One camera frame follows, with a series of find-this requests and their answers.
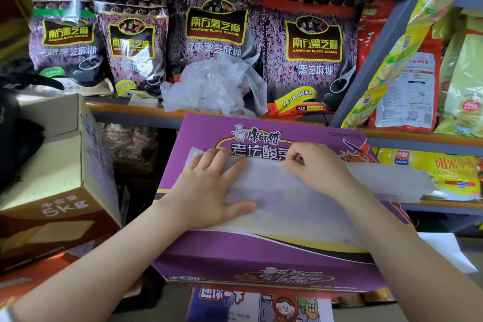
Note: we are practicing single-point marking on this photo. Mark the person's left hand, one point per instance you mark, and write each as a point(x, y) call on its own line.
point(200, 197)

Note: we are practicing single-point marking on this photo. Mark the person's right hand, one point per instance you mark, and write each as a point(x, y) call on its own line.
point(326, 174)

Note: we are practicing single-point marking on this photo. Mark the person's left thumb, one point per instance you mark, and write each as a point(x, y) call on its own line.
point(241, 208)

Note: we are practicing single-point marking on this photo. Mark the person's left middle finger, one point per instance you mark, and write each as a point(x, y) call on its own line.
point(220, 163)

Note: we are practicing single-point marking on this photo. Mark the person's right thumb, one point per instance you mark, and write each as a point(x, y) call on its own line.
point(303, 175)

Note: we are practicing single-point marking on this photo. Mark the person's left little finger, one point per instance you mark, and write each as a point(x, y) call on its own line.
point(190, 167)

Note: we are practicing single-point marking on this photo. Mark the purple noodle carton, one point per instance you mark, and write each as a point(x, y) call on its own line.
point(234, 261)

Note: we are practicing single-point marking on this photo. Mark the person's right forearm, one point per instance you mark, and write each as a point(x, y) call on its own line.
point(407, 257)

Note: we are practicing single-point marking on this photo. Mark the person's left forearm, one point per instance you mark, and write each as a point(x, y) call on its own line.
point(105, 261)

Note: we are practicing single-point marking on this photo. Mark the clear bag of brown snacks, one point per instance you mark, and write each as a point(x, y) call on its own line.
point(130, 144)

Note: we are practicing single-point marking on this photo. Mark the crumpled clear plastic bag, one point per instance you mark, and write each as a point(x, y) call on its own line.
point(215, 87)

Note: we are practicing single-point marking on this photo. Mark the cartoon printed carton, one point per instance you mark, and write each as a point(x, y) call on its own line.
point(245, 306)

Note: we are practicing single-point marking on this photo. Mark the red-banded purple sesame packet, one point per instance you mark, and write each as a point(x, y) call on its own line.
point(313, 50)
point(215, 27)

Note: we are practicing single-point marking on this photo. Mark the brown cardboard box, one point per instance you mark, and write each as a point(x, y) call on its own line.
point(53, 182)

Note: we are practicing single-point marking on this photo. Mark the red and white packet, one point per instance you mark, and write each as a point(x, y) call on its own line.
point(411, 87)

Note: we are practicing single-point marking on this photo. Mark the yellow oatmeal packet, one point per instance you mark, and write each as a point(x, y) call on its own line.
point(445, 174)

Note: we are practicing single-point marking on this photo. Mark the grey metal shelf rack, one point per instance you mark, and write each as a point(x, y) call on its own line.
point(377, 50)

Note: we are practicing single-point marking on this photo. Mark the red snack packet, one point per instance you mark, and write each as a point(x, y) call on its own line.
point(371, 31)

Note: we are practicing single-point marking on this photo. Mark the white paper sheet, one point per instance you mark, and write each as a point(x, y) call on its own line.
point(449, 250)

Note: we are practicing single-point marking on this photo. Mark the black bag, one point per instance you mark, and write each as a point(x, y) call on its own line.
point(17, 137)

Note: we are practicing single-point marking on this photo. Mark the pale green packet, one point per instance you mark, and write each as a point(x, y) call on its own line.
point(464, 84)

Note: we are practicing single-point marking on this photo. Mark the yellow-green cereal packet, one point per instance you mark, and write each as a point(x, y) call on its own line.
point(419, 27)

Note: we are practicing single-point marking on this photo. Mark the red carton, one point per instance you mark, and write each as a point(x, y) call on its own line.
point(26, 276)

